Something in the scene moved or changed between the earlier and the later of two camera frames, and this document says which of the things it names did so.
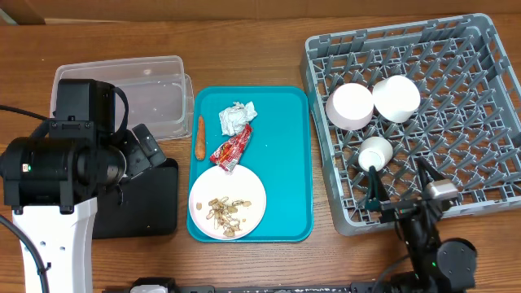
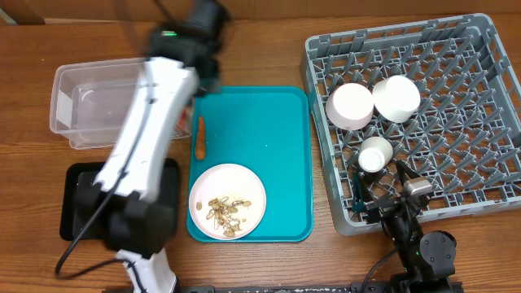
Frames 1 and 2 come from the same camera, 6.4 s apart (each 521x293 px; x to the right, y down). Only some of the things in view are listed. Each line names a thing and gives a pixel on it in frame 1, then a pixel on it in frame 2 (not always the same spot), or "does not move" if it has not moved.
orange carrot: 200,140 does not move
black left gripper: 139,161 -> 212,79
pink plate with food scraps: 227,205 does not move
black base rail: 351,288 does not move
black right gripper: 377,194 -> 379,209
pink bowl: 349,107 does not move
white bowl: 396,98 does not move
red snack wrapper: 229,153 -> 182,120
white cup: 375,151 does not move
